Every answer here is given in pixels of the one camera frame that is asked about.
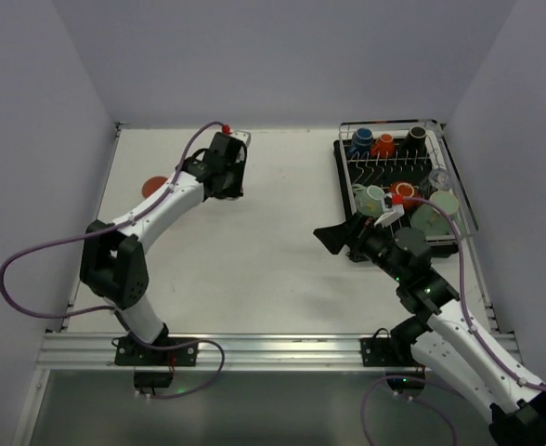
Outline pale green mug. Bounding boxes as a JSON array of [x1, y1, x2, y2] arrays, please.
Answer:
[[352, 184, 385, 218], [410, 190, 460, 237]]

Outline pink plastic cup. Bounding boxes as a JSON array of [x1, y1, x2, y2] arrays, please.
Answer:
[[141, 176, 167, 198]]

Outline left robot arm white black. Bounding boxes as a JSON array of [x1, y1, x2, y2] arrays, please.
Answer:
[[80, 130, 251, 348]]

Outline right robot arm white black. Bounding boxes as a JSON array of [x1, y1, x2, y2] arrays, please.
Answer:
[[314, 215, 546, 445]]

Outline red glazed round cup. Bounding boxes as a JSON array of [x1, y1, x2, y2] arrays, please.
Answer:
[[389, 181, 420, 209]]

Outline black drip tray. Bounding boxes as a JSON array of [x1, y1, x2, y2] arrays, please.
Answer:
[[333, 137, 459, 258]]

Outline clear glass cup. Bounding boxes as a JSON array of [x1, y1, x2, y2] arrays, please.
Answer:
[[420, 168, 452, 195]]

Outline orange cup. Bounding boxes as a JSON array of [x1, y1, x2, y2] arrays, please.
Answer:
[[370, 134, 397, 159]]

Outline blue cup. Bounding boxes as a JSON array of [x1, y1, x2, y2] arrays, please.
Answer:
[[348, 127, 374, 156]]

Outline black cup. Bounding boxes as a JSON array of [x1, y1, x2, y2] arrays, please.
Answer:
[[403, 125, 427, 152]]

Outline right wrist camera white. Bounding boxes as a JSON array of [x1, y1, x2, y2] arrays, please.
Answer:
[[374, 192, 405, 228]]

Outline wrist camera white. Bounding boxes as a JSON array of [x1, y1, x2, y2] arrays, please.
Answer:
[[374, 192, 405, 228], [221, 125, 252, 147]]

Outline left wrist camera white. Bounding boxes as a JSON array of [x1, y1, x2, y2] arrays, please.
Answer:
[[221, 125, 252, 147]]

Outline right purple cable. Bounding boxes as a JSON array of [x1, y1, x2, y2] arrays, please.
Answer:
[[361, 196, 546, 446]]

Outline wire dish rack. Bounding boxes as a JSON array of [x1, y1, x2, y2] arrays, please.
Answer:
[[333, 119, 478, 237]]

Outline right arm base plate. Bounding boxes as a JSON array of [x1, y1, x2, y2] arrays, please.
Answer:
[[359, 327, 419, 368]]

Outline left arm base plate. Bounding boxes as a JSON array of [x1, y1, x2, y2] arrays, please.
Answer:
[[111, 335, 199, 367]]

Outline aluminium mounting rail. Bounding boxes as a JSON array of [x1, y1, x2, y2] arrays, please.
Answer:
[[35, 330, 525, 371]]

